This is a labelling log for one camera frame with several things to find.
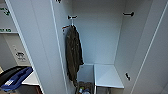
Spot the white wardrobe door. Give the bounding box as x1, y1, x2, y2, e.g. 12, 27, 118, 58
129, 0, 168, 94
4, 0, 73, 94

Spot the dark olive jacket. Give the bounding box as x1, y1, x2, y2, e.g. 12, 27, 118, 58
64, 24, 85, 88

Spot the white wardrobe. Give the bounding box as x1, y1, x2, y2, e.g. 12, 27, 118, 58
4, 0, 168, 94

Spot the white clothes hanger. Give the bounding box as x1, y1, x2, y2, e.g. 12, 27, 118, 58
68, 17, 77, 30

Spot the white sign orange strip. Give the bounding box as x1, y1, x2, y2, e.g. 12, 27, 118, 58
61, 23, 72, 33

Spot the white wardrobe shelf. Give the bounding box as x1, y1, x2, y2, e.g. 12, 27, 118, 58
93, 63, 125, 94

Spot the brown storage box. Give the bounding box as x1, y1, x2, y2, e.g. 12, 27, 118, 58
74, 80, 96, 94

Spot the white blue bottle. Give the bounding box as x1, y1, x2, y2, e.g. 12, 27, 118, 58
81, 87, 92, 94

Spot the black door hinge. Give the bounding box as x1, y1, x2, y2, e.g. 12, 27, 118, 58
55, 0, 63, 4

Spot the blue cloth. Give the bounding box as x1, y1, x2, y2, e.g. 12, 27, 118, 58
0, 65, 34, 93

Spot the black wall hook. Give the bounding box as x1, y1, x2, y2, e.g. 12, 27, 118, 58
122, 11, 135, 18
67, 14, 79, 21

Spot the small black wall fitting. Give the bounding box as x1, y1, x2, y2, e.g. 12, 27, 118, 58
124, 72, 132, 82

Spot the grey wall box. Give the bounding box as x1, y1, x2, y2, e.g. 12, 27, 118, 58
0, 1, 17, 35

